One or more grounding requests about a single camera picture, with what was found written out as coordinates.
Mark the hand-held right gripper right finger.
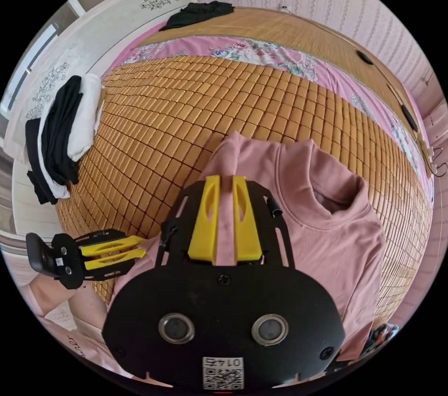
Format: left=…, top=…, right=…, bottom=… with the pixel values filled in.
left=232, top=175, right=264, bottom=262

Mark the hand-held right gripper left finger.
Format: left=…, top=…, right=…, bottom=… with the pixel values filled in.
left=188, top=175, right=222, bottom=262

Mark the pink long sleeve shirt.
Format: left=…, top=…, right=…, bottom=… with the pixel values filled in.
left=107, top=131, right=388, bottom=364

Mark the person's left hand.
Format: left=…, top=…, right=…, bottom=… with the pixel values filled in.
left=29, top=275, right=77, bottom=313

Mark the bed with woven mat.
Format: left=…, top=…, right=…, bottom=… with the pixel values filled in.
left=3, top=0, right=437, bottom=327

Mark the pile of clothes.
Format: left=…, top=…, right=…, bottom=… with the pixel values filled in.
left=25, top=73, right=105, bottom=206

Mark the dark floral cloth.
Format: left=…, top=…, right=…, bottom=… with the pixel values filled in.
left=359, top=323, right=400, bottom=359

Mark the black garment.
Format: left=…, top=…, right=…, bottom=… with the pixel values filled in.
left=159, top=1, right=235, bottom=32

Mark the white charger cable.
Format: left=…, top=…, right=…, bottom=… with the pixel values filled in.
left=420, top=142, right=448, bottom=178

